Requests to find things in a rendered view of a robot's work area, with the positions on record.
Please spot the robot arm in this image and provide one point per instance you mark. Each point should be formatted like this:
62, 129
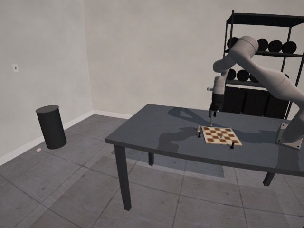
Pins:
276, 83

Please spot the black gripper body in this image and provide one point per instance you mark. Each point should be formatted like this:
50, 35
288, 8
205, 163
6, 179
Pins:
217, 97

